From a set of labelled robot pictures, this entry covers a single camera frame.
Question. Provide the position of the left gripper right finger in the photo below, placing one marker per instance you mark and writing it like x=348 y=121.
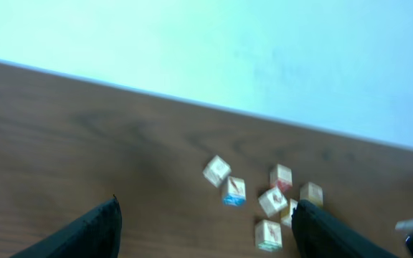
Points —
x=320 y=235

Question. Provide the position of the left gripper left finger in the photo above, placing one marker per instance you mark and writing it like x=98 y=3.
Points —
x=95 y=234

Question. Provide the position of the wooden block centre right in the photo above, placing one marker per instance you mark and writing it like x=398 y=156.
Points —
x=287 y=213

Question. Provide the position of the wooden block yellow print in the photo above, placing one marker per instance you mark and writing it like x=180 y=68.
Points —
x=312 y=193

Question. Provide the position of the wooden block teal side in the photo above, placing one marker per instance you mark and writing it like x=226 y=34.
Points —
x=268 y=236

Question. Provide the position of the wooden block centre brown print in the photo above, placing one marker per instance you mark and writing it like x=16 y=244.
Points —
x=272 y=201

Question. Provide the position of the wooden block red M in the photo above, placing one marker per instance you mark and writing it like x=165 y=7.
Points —
x=281 y=177

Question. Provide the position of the wooden block blue side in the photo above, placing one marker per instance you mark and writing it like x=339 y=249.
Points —
x=234 y=191

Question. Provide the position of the wooden block far left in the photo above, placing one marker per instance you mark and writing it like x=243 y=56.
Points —
x=216 y=171

